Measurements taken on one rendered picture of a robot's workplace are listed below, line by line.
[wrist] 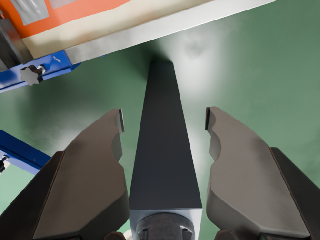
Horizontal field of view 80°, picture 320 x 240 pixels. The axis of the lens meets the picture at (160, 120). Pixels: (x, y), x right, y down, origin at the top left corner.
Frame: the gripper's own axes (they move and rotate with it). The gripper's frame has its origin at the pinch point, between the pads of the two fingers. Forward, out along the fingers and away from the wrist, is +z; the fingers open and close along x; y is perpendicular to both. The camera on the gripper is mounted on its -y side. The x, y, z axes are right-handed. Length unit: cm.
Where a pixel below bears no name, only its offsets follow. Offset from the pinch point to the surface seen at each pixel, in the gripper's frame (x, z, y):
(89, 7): -16.3, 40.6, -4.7
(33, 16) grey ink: -30, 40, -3
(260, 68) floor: 77, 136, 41
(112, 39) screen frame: -11.3, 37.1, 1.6
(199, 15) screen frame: 8.5, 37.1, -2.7
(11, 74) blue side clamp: -38, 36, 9
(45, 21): -27.5, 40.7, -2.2
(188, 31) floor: 20, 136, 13
